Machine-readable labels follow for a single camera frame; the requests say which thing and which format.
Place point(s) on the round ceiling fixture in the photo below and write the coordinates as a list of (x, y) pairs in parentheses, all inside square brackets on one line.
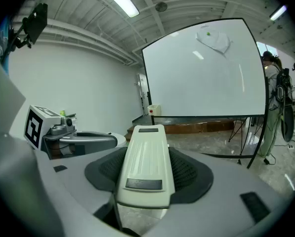
[(161, 6)]

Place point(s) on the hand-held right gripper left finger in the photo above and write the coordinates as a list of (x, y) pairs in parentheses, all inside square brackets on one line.
[(70, 179)]

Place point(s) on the white whiteboard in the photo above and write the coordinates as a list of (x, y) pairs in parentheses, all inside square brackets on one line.
[(199, 83)]

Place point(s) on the person in white shirt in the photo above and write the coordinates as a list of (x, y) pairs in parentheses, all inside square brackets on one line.
[(2, 46)]

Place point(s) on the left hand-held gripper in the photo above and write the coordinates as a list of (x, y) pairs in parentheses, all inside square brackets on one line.
[(34, 127)]

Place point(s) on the white door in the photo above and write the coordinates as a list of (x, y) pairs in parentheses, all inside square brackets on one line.
[(143, 92)]

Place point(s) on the cream marker holder box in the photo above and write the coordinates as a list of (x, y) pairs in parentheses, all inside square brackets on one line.
[(155, 109)]

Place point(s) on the small green plastic object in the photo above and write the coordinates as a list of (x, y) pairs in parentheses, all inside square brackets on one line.
[(62, 112)]

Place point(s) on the black clamp mount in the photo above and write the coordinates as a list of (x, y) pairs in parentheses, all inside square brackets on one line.
[(16, 42)]

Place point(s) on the white paper sheet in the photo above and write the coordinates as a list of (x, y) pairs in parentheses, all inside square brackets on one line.
[(215, 42)]

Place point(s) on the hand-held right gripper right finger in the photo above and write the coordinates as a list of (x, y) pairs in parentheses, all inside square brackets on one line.
[(223, 206)]

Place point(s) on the wooden platform step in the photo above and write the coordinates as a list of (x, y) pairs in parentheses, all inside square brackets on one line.
[(199, 127)]

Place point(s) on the beige rectangular block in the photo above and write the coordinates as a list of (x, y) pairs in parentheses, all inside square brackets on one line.
[(144, 162)]

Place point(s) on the black round disc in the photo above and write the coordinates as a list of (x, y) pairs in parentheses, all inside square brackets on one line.
[(287, 125)]

